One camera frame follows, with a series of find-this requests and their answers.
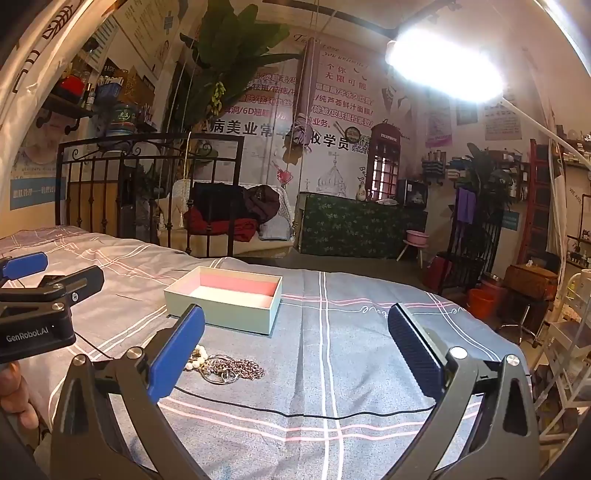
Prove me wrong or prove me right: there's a white pearl bracelet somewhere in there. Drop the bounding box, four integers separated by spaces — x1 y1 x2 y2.
183 343 209 372

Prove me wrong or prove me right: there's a dark metal chain necklace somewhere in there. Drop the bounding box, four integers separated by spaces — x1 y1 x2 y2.
198 353 268 386

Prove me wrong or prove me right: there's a mint green jewelry box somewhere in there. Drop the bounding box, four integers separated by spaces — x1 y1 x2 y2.
163 266 283 335

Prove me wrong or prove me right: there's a person's left hand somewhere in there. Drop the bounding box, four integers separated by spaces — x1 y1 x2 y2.
0 362 39 430

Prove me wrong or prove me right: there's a white hanging swing chair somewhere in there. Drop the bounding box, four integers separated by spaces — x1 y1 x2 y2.
156 179 294 257

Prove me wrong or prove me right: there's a red clothes pile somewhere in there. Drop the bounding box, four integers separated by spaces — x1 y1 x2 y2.
183 207 259 242

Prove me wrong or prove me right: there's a pink small stool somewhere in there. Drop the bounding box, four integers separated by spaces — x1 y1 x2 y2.
397 230 429 267

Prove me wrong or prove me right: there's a green floral covered cabinet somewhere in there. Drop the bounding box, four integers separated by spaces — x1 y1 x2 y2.
294 192 428 259

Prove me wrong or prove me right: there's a red phone booth decoration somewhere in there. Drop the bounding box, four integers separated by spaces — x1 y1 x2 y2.
366 122 401 201

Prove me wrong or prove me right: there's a large green plant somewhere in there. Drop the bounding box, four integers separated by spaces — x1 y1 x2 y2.
180 1 301 127

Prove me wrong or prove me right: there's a black cable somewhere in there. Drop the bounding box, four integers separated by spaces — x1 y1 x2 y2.
73 331 438 420

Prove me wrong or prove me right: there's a black iron bed frame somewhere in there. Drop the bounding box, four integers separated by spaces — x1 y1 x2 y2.
54 133 245 245

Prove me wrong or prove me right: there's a wooden wall shelf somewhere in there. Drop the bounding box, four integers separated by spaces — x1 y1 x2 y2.
35 94 95 135

